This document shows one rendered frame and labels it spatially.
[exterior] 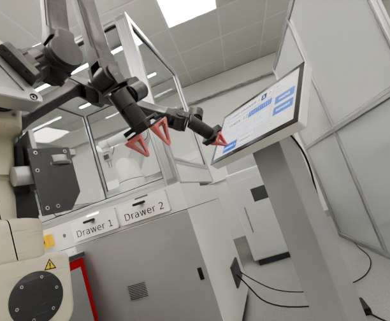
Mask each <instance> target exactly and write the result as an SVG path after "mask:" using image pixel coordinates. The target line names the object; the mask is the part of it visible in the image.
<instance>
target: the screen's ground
mask: <svg viewBox="0 0 390 321"><path fill-rule="evenodd" d="M299 70H300V68H298V69H297V70H295V71H293V72H292V73H291V74H289V75H288V76H286V77H285V78H283V79H282V80H280V81H279V82H278V83H276V84H274V85H273V86H272V87H274V86H275V88H274V91H273V95H272V96H273V98H272V102H271V104H270V105H269V106H271V109H270V116H269V119H268V121H266V122H264V123H263V124H261V125H259V126H257V127H255V128H254V129H252V130H254V134H253V138H252V139H250V140H248V141H246V142H244V143H242V144H241V145H238V142H239V138H240V137H241V136H243V135H245V134H247V133H248V132H246V133H245V134H243V135H241V136H240V137H238V138H236V139H237V142H236V146H235V148H233V149H231V150H229V151H227V152H226V153H224V154H222V153H223V149H224V146H222V149H221V151H220V153H219V154H217V155H215V157H214V160H215V159H217V158H219V157H221V156H223V155H225V154H227V153H228V152H230V151H232V150H234V149H236V148H238V147H240V146H242V145H244V144H246V143H248V142H249V141H252V140H253V139H255V138H257V137H259V136H261V135H263V134H265V133H267V132H268V131H270V130H272V129H274V128H276V127H278V126H280V125H282V124H284V123H286V122H288V121H290V120H292V119H293V115H294V105H295V100H296V91H297V85H298V75H299ZM294 85H295V90H294V94H292V95H291V96H289V97H287V98H285V99H284V100H282V101H281V102H279V103H277V104H276V105H274V104H275V98H276V97H277V96H279V95H280V94H282V93H283V92H285V91H286V90H288V89H290V88H291V87H293V86H294ZM272 87H270V88H269V89H268V90H270V89H271V88H272ZM268 90H266V91H268ZM266 91H264V92H263V93H262V94H264V93H265V92H266ZM262 94H260V95H259V96H261V95H262ZM259 96H257V97H256V98H258V97H259ZM272 96H270V97H269V98H271V97H272ZM293 96H294V99H293V104H292V106H290V107H288V108H286V109H285V110H283V111H281V112H280V113H277V114H276V115H274V116H272V115H273V109H274V108H275V107H276V106H278V105H280V104H282V103H283V102H285V101H286V100H288V99H290V98H292V97H293ZM256 98H254V99H253V100H255V99H256ZM269 98H267V99H265V100H264V101H263V102H265V101H266V100H268V99H269ZM253 100H251V101H250V102H249V103H251V102H252V101H253ZM263 102H261V103H263ZM249 103H247V104H246V105H248V104H249ZM261 103H259V104H258V105H256V106H255V107H257V106H259V105H260V104H261ZM246 105H244V106H246ZM244 106H242V107H241V108H240V109H242V108H243V107H244ZM269 106H267V107H269ZM255 107H253V108H252V109H250V110H249V111H251V110H253V109H254V108H255ZM267 107H266V108H267ZM266 108H264V109H262V110H261V111H263V110H265V109H266ZM240 109H239V110H240ZM237 111H238V110H237ZM237 111H235V112H234V113H236V112H237ZM249 111H247V112H246V113H248V112H249ZM261 111H259V112H261ZM259 112H257V113H256V114H255V115H257V114H258V113H259ZM234 113H233V114H234ZM246 113H244V114H246ZM233 114H231V115H233ZM244 114H243V115H241V116H239V117H238V118H236V119H235V120H233V121H232V122H230V123H228V125H227V126H226V127H225V128H223V129H222V135H223V137H224V138H225V135H226V133H227V132H229V131H230V130H232V129H234V128H235V127H237V126H238V125H240V124H242V123H244V122H245V121H246V120H248V119H250V118H252V117H253V116H254V115H253V116H251V117H250V118H248V119H246V120H245V121H243V122H242V119H243V116H244ZM231 115H230V116H228V117H227V118H225V121H227V120H229V119H230V117H231ZM225 121H224V122H225ZM252 130H250V131H252ZM250 131H249V132H250ZM234 140H235V139H234ZM234 140H232V141H234ZM232 141H231V142H232ZM229 143H230V142H229ZM229 143H228V144H229Z"/></svg>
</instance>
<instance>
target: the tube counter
mask: <svg viewBox="0 0 390 321"><path fill-rule="evenodd" d="M272 98H273V96H272V97H271V98H269V99H268V100H266V101H265V102H263V103H261V104H260V105H259V106H257V107H255V108H254V109H253V110H251V111H249V112H248V113H246V114H244V116H243V119H242V122H243V121H245V120H246V119H248V118H250V117H251V116H253V115H255V114H256V113H257V112H259V111H261V110H262V109H264V108H266V107H267V106H269V105H270V104H271V102H272Z"/></svg>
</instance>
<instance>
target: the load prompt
mask: <svg viewBox="0 0 390 321"><path fill-rule="evenodd" d="M274 88H275V86H274V87H272V88H271V89H270V90H268V91H266V92H265V93H264V94H262V95H261V96H259V97H258V98H256V99H255V100H253V101H252V102H251V103H249V104H248V105H246V106H244V107H243V108H242V109H240V110H238V111H237V112H236V113H234V114H233V115H231V117H230V119H229V123H230V122H232V121H233V120H235V119H236V118H238V117H239V116H241V115H243V114H244V113H246V112H247V111H249V110H250V109H252V108H253V107H255V106H256V105H258V104H259V103H261V102H263V101H264V100H265V99H267V98H269V97H270V96H272V95H273V91H274Z"/></svg>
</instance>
